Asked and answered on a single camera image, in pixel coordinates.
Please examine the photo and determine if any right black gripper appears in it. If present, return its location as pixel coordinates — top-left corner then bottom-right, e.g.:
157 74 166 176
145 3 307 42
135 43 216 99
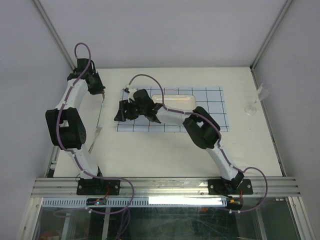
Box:
114 99 146 123

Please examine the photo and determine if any spoon with blue handle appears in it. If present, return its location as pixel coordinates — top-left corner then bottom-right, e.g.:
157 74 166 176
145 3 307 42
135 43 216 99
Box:
96 93 105 128

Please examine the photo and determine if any white rectangular plate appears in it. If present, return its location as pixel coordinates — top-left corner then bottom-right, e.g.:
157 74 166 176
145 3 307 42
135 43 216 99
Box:
151 94 197 112

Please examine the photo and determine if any blue checkered cloth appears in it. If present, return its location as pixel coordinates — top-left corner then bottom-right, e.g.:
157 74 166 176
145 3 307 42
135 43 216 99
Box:
116 86 230 133

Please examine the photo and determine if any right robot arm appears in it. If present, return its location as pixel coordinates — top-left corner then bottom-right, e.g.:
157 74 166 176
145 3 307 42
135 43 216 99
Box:
114 86 244 196

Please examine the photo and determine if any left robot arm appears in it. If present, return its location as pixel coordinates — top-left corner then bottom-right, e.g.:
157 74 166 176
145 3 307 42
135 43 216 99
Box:
45 58 106 195

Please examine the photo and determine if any silver fork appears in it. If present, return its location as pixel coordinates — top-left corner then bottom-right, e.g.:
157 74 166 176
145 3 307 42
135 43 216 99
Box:
88 126 103 153

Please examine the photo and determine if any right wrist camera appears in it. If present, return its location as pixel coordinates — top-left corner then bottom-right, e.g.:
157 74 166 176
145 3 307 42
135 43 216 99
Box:
123 84 137 103

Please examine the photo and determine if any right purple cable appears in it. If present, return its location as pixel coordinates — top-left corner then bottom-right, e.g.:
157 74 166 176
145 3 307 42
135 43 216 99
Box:
127 73 269 214

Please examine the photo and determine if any purple cable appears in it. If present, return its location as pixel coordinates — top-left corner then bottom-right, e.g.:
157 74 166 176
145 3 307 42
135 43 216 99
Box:
52 42 136 240
127 73 269 214

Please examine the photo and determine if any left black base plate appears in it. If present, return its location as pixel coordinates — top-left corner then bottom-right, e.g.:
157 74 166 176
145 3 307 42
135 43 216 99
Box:
76 178 121 196

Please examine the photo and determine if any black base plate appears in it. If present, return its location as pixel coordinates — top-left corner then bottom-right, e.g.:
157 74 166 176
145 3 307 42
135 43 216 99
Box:
76 178 121 196
207 178 253 197

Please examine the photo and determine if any left aluminium frame post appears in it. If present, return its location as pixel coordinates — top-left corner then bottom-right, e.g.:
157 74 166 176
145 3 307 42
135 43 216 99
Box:
31 0 75 70

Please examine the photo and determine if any aluminium frame post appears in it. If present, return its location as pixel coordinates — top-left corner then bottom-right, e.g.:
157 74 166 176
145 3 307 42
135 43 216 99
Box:
31 0 75 70
249 0 294 72

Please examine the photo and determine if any white slotted cable duct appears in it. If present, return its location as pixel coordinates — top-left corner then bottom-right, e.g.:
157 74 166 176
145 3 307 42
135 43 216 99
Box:
42 196 227 208

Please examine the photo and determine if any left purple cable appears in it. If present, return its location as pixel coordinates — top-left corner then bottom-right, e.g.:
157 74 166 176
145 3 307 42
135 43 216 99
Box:
52 42 136 240

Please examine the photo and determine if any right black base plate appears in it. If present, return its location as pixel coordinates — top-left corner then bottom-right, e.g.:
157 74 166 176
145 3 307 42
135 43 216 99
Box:
207 178 253 197

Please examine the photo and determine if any right aluminium frame post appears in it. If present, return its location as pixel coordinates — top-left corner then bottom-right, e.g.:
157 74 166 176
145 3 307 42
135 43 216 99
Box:
249 0 294 72

